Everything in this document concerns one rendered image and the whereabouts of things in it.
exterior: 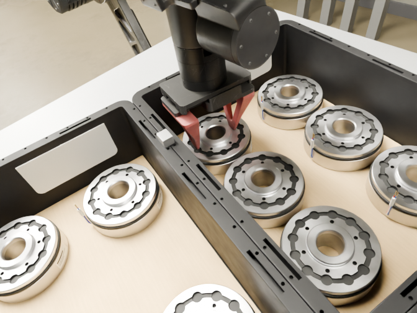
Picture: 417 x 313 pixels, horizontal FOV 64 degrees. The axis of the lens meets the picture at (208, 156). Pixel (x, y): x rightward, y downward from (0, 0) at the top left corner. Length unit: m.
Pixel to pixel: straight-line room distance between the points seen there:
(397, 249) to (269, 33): 0.27
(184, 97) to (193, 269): 0.20
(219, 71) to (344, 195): 0.22
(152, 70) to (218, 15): 0.68
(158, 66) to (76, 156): 0.55
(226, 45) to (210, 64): 0.08
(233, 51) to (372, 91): 0.27
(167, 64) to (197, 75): 0.60
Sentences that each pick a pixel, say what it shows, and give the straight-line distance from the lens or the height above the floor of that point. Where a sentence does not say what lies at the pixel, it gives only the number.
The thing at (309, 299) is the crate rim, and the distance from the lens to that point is 0.29.
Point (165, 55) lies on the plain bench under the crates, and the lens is 1.04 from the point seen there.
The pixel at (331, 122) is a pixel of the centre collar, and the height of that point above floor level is 0.87.
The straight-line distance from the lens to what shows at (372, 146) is 0.48.
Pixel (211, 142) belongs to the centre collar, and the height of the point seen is 0.87.
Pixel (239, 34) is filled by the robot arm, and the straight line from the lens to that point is 0.30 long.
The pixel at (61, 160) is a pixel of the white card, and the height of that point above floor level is 0.90.
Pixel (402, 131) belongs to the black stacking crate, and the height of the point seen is 0.85.
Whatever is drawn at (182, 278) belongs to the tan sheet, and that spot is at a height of 0.83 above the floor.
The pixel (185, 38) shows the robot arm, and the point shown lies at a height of 1.03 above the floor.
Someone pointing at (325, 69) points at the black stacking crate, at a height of 0.88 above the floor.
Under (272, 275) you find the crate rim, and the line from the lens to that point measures 0.29.
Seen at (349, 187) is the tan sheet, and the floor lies 0.83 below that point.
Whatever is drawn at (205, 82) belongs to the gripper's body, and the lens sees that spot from 0.40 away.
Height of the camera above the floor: 1.20
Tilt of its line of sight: 47 degrees down
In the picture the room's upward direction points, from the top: 13 degrees counter-clockwise
